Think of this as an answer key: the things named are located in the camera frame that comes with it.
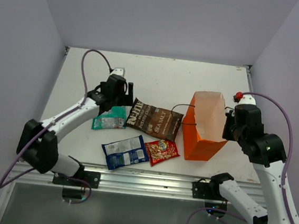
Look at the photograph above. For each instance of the aluminium mounting rail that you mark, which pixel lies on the aluminium mounting rail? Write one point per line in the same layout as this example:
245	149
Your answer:
137	182

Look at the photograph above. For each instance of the orange paper bag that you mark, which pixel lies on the orange paper bag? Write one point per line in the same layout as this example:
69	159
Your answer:
203	126

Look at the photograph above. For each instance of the red snack packet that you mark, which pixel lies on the red snack packet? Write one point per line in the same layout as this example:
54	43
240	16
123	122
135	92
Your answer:
160	151

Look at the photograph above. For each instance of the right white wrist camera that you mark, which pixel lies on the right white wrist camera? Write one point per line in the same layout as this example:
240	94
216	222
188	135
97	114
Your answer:
241	98

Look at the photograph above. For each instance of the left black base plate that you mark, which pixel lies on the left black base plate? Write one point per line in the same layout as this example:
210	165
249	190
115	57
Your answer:
91	177

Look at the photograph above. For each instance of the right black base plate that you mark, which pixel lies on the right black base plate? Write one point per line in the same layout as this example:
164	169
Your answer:
201	190

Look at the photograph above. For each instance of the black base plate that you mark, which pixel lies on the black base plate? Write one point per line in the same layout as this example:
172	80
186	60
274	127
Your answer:
201	190
91	177

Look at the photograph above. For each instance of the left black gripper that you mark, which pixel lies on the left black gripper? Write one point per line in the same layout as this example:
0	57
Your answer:
126	99

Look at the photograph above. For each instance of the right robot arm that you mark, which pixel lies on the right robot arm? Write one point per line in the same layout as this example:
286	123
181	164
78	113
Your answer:
267	154

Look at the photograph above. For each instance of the blue snack packet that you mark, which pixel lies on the blue snack packet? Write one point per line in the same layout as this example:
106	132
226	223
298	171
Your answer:
125	152

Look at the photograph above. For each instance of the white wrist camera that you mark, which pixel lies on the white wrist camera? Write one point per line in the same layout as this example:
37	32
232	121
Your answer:
120	71
241	98

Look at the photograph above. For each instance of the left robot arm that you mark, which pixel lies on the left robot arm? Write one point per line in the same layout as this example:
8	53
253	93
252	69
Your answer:
39	142

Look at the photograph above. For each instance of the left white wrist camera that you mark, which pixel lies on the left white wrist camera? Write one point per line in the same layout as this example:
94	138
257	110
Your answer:
120	71

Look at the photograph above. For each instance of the brown potato chips bag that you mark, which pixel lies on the brown potato chips bag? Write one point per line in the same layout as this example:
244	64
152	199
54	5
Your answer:
156	122

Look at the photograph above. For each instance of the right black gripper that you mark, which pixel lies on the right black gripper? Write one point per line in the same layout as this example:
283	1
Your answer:
226	133

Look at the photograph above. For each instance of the teal snack packet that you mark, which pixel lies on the teal snack packet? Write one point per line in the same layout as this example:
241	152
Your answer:
112	119

